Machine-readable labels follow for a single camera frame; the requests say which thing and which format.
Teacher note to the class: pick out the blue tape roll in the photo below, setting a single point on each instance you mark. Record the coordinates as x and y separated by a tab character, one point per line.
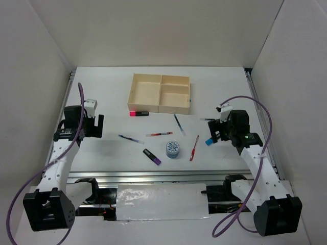
172	149

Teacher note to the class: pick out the red-orange gel pen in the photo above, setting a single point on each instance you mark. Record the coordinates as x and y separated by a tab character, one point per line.
158	134

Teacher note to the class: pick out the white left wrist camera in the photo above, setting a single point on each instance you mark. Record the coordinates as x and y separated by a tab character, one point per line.
90	106

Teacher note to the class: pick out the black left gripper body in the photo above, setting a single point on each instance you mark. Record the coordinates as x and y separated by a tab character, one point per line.
90	129

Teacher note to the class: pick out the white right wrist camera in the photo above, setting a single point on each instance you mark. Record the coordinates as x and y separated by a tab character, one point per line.
224	111

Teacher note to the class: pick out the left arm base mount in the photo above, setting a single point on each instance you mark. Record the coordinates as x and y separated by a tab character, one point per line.
101	202

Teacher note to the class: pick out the aluminium front rail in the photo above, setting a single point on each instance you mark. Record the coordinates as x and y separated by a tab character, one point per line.
122	177

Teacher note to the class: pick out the aluminium right rail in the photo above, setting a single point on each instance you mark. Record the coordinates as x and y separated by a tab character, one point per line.
264	123

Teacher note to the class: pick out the red ballpoint pen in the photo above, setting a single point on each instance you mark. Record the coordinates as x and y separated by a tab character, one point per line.
194	148

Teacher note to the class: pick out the white foil front panel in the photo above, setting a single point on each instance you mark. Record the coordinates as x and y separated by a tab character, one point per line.
161	202

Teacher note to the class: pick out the cream compartment tray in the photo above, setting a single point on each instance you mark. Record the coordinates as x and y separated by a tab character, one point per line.
160	94

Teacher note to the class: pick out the blue pen clear cap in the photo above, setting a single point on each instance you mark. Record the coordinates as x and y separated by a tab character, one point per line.
179	125

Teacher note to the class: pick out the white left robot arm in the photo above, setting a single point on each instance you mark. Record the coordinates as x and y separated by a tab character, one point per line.
53	205

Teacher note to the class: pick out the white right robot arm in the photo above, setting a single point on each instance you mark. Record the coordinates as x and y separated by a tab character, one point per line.
274	210

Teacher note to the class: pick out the pink highlighter marker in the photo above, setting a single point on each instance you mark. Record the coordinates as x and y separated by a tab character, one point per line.
138	113

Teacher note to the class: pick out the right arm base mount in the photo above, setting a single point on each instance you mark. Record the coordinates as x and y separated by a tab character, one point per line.
220	198

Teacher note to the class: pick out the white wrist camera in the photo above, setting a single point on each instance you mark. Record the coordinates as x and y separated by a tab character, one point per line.
224	111
90	106

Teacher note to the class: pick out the purple highlighter marker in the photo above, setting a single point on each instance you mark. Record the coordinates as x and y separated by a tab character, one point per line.
152	157

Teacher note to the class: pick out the blue highlighter marker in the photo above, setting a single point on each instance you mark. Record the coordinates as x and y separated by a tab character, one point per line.
209	142

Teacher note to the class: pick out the black gel pen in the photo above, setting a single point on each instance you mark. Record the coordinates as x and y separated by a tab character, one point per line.
207	119

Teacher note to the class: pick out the aluminium rail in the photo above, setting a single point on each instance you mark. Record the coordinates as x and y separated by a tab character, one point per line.
69	85
122	177
264	123

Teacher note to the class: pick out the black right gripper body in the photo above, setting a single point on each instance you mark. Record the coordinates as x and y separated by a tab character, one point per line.
225	128

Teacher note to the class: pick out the blue gel pen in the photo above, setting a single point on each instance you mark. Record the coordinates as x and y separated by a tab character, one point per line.
131	139

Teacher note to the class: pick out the aluminium left rail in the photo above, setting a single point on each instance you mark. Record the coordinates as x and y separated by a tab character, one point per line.
69	85

